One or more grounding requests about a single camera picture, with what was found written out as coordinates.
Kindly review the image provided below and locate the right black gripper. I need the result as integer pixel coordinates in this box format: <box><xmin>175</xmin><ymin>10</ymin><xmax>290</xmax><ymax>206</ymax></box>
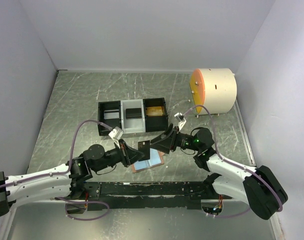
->
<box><xmin>150</xmin><ymin>123</ymin><xmax>201</xmax><ymax>154</ymax></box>

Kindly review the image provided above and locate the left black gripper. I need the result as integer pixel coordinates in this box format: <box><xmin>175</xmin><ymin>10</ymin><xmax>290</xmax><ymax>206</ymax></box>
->
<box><xmin>93</xmin><ymin>138</ymin><xmax>146</xmax><ymax>172</ymax></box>

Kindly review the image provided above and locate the orange leather card holder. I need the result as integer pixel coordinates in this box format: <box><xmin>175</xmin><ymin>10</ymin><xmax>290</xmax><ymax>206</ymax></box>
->
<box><xmin>132</xmin><ymin>149</ymin><xmax>164</xmax><ymax>173</ymax></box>

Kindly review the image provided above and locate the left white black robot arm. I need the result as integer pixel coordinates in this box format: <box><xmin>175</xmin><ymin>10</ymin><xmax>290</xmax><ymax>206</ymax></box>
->
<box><xmin>0</xmin><ymin>139</ymin><xmax>145</xmax><ymax>217</ymax></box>

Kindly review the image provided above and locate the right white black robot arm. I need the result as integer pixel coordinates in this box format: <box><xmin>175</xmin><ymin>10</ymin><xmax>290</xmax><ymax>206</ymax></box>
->
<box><xmin>150</xmin><ymin>124</ymin><xmax>288</xmax><ymax>220</ymax></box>

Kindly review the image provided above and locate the black white three-compartment tray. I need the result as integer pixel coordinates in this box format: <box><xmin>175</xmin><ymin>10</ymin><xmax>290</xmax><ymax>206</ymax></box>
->
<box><xmin>98</xmin><ymin>97</ymin><xmax>169</xmax><ymax>134</ymax></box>

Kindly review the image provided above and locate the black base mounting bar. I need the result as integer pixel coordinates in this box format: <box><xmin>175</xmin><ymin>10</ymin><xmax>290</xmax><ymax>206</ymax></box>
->
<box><xmin>65</xmin><ymin>181</ymin><xmax>219</xmax><ymax>210</ymax></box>

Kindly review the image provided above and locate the cream cylinder with orange lid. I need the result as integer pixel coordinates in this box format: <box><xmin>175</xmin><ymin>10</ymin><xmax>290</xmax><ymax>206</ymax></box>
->
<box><xmin>189</xmin><ymin>68</ymin><xmax>237</xmax><ymax>115</ymax></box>

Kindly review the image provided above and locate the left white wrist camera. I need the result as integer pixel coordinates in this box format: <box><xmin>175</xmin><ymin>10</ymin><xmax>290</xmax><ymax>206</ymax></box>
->
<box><xmin>108</xmin><ymin>127</ymin><xmax>123</xmax><ymax>144</ymax></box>

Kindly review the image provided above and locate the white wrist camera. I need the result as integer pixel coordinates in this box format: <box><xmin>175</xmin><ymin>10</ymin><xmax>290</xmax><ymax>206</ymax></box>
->
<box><xmin>108</xmin><ymin>127</ymin><xmax>123</xmax><ymax>144</ymax></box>
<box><xmin>174</xmin><ymin>112</ymin><xmax>187</xmax><ymax>131</ymax></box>

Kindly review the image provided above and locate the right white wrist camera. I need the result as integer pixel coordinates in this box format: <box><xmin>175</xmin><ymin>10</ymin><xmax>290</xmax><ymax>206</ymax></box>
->
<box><xmin>174</xmin><ymin>112</ymin><xmax>187</xmax><ymax>131</ymax></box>

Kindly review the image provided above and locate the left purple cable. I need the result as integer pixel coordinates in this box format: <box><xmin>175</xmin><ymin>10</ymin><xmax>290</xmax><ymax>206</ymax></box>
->
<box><xmin>0</xmin><ymin>119</ymin><xmax>115</xmax><ymax>221</ymax></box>

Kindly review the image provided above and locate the purple cable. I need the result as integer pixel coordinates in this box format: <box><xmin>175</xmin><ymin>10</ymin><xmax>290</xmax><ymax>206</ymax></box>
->
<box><xmin>0</xmin><ymin>119</ymin><xmax>115</xmax><ymax>221</ymax></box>
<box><xmin>183</xmin><ymin>104</ymin><xmax>284</xmax><ymax>218</ymax></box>

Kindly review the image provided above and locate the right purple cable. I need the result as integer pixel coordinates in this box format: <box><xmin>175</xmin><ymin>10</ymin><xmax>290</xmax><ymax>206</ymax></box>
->
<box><xmin>183</xmin><ymin>104</ymin><xmax>284</xmax><ymax>218</ymax></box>

